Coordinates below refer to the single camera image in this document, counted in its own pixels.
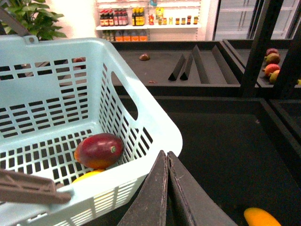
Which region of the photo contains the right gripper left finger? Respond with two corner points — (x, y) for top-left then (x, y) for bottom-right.
(118, 150), (168, 226)

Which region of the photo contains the green potted plant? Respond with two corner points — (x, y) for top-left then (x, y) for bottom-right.
(0, 0), (67, 40)

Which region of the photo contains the black triangular divider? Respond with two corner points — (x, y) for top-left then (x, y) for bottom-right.
(180, 52), (193, 81)
(168, 54), (185, 81)

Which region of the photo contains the yellow mango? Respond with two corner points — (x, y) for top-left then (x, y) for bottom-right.
(244, 207), (281, 226)

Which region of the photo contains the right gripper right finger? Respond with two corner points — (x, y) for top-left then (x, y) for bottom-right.
(167, 152), (236, 226)

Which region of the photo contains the red green fruit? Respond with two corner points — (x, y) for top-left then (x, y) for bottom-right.
(264, 48), (280, 65)
(262, 64), (280, 84)

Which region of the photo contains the red mango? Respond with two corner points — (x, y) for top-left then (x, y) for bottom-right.
(74, 133), (124, 170)

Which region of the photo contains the brown basket handle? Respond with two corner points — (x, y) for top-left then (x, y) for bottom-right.
(0, 6), (72, 205)

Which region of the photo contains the white bottle shelf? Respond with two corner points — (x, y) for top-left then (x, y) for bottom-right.
(95, 0), (201, 42)

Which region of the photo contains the brown fruit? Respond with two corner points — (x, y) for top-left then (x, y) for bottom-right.
(139, 53), (150, 61)

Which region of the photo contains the black display bin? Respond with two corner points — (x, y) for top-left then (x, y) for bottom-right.
(89, 96), (301, 226)

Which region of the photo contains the yellow lemon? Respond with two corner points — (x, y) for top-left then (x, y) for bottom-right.
(72, 169), (106, 184)

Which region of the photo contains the light blue plastic basket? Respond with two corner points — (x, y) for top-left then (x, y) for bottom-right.
(0, 35), (182, 226)

